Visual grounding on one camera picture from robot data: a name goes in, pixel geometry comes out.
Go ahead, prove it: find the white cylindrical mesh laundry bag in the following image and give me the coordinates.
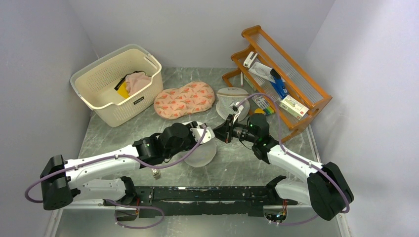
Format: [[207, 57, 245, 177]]
[[183, 122, 217, 168]]

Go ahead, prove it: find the white plastic packet on rack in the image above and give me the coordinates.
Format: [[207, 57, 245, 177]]
[[249, 62, 275, 83]]

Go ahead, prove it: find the pink cloth in basket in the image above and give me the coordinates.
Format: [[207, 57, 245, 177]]
[[125, 72, 151, 96]]

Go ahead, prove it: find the purple cable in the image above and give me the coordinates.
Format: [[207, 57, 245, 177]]
[[235, 93, 351, 226], [25, 125, 208, 230]]

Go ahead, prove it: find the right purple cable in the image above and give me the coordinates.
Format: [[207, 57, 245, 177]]
[[235, 93, 351, 226]]

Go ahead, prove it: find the white pen by rack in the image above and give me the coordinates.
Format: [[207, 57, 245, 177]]
[[240, 73, 244, 87]]

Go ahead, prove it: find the yellow block on rack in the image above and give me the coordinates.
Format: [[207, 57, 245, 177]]
[[254, 108, 266, 115]]

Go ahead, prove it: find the orange wooden shelf rack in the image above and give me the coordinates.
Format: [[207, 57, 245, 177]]
[[222, 25, 332, 142]]

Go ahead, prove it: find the pink floral mesh laundry bag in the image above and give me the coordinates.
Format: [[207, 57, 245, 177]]
[[154, 81, 215, 120]]

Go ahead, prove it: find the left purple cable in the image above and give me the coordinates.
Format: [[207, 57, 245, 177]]
[[25, 125, 208, 230]]

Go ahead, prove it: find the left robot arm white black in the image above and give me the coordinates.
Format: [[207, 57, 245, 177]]
[[39, 121, 212, 210]]

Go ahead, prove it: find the white mesh bag beige rim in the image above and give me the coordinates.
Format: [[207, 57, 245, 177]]
[[216, 87, 249, 120]]

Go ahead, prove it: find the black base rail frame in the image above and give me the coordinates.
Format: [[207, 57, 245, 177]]
[[52, 185, 343, 226]]

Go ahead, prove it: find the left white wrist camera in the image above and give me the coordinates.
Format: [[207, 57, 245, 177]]
[[189, 121, 215, 145]]

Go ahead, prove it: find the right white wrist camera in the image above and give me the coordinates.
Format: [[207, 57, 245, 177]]
[[230, 102, 244, 122]]

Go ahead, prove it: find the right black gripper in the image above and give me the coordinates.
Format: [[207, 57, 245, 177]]
[[212, 114, 257, 144]]

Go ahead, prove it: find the blue tool on rack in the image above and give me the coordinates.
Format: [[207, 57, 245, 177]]
[[270, 69, 289, 100]]

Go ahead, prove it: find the white stapler on rack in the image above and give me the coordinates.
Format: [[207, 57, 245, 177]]
[[243, 51, 258, 69]]

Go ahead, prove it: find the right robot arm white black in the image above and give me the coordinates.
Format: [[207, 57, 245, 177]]
[[213, 114, 354, 221]]

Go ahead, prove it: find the cream plastic laundry basket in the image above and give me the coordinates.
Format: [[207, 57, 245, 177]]
[[70, 44, 164, 127]]

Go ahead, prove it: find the white green box on rack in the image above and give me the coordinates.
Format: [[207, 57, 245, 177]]
[[280, 95, 309, 119]]

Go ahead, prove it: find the silver black stapler on table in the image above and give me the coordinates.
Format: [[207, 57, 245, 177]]
[[151, 168, 161, 179]]

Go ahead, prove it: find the pack of coloured markers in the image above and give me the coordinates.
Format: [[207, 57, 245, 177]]
[[251, 95, 275, 116]]

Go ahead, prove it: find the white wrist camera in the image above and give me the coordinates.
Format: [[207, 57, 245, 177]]
[[189, 121, 215, 145], [230, 102, 244, 122]]

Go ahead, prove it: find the yellow item in basket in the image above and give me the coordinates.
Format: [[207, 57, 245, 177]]
[[117, 81, 129, 99]]

